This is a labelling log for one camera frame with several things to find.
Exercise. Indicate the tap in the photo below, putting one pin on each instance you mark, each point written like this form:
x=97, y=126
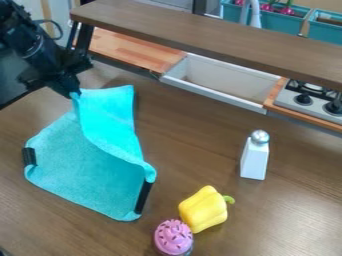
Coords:
x=253, y=13

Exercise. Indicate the pink toy cupcake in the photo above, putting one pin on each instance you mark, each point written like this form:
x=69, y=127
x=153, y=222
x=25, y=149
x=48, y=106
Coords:
x=173, y=238

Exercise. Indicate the turquoise cloth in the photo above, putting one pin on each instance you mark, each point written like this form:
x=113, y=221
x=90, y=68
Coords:
x=84, y=160

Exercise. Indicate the toy sink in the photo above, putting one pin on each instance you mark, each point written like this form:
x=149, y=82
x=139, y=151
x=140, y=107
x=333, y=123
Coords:
x=222, y=80

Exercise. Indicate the teal bin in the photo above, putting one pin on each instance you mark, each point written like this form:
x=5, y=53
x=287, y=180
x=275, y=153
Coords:
x=327, y=28
x=280, y=21

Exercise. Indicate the red toy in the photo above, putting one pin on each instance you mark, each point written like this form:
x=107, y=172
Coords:
x=286, y=11
x=267, y=7

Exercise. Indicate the wooden shelf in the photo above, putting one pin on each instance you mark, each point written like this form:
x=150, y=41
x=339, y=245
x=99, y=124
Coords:
x=214, y=36

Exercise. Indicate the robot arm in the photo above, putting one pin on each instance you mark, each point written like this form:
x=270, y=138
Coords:
x=24, y=36

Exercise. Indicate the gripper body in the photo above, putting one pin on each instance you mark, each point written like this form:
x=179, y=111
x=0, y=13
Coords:
x=67, y=75

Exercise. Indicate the toy stove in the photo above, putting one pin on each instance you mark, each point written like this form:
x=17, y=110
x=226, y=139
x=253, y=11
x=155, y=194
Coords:
x=311, y=100

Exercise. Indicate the white salt shaker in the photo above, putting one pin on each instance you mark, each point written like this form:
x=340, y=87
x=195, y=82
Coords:
x=254, y=160

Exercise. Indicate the yellow toy pepper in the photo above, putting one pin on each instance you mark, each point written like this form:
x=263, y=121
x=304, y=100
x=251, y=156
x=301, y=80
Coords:
x=202, y=210

